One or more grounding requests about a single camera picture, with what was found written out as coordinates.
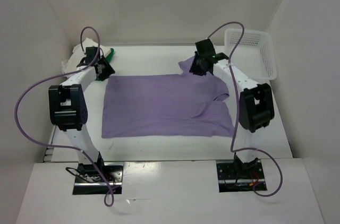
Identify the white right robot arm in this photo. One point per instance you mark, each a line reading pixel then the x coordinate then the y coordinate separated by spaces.
pixel 254 107

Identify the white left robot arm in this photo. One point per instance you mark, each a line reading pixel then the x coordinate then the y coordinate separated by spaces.
pixel 68 111

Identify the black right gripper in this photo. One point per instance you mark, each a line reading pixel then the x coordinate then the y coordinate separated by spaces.
pixel 194 68

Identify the white t shirt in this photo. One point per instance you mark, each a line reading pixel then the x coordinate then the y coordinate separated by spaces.
pixel 71 64

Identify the white plastic basket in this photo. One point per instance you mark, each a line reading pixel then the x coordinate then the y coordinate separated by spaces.
pixel 254 54

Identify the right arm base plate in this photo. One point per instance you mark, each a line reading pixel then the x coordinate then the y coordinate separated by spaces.
pixel 230 181

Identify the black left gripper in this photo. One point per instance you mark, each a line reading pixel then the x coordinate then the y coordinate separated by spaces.
pixel 109 69

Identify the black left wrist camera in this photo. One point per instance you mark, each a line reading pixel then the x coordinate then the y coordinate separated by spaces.
pixel 91 57

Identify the green t shirt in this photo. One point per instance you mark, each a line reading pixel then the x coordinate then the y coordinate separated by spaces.
pixel 110 55

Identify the lavender t shirt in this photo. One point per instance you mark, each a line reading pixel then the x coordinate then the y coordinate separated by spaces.
pixel 166 105

